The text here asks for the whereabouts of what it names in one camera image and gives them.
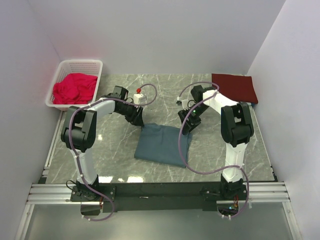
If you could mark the aluminium rail frame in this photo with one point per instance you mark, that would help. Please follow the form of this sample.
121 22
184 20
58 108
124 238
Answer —
50 215

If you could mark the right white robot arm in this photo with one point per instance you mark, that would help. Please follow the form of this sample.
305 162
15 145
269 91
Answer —
236 128

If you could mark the white plastic laundry basket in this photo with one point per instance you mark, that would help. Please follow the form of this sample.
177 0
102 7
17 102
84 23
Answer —
84 66

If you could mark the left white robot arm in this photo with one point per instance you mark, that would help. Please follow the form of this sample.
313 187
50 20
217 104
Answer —
80 126

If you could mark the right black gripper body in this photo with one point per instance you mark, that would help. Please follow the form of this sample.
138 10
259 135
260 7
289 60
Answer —
193 115

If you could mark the blue-grey t-shirt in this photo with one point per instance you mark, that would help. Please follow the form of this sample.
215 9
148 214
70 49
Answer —
159 144

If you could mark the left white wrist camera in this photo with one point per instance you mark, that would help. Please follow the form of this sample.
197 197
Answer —
139 98

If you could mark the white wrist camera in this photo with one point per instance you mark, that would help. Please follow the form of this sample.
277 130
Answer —
139 98
184 103

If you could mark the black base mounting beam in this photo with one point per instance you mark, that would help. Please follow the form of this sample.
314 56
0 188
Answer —
116 197

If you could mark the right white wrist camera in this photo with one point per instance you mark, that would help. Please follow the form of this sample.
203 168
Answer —
184 103

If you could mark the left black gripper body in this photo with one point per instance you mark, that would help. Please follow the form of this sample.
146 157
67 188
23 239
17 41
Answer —
129 111

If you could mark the crumpled pink-red t-shirt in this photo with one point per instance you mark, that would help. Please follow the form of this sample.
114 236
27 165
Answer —
75 89

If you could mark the folded dark red t-shirt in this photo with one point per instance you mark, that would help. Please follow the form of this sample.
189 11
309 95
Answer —
238 88

